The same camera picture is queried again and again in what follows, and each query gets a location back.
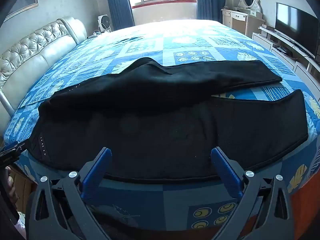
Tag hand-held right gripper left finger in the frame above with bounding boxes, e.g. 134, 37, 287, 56
26, 147, 113, 240

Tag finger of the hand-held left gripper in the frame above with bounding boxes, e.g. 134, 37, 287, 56
0, 141, 27, 165

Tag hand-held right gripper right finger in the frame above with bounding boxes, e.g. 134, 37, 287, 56
210, 146, 293, 240

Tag black pants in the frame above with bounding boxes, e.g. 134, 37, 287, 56
27, 57, 308, 180

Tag person's left hand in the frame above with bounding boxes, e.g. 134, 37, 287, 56
6, 166, 20, 203

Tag beige tufted leather headboard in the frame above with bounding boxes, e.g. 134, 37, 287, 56
0, 17, 87, 140

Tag blue patterned bedsheet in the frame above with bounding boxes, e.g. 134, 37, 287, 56
2, 20, 320, 230

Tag white television stand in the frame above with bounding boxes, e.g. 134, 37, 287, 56
252, 26, 320, 80

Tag white fan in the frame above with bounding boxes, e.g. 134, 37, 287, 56
97, 14, 112, 33

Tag white dressing table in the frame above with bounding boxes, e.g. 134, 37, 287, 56
221, 7, 265, 38

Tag black flat television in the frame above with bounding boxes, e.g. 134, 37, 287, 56
274, 2, 320, 59

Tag blue curtain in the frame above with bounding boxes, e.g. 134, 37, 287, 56
196, 0, 227, 23
104, 0, 135, 32

